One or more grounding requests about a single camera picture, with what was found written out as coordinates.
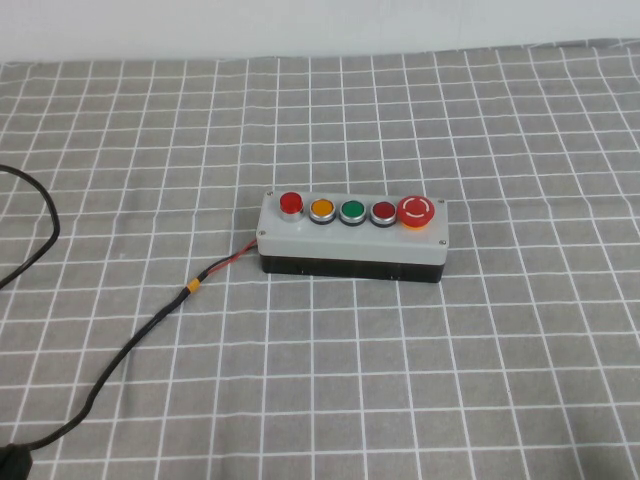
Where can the red indicator lamp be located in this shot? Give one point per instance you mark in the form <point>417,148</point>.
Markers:
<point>291,202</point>

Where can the red mushroom emergency stop button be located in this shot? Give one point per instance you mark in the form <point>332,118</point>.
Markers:
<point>415,210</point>

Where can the grey black button control box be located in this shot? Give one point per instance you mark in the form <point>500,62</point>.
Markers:
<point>350,245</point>

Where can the grey white-checked tablecloth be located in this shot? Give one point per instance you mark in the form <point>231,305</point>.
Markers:
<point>320,375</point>

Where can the yellow flat push button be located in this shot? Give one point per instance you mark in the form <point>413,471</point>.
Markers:
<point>322,207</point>

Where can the black power adapter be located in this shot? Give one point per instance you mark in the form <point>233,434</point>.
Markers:
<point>12,462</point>

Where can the red flat push button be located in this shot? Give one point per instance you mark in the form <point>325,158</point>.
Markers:
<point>383,211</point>

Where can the green flat push button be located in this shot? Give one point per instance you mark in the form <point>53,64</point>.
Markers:
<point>352,210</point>

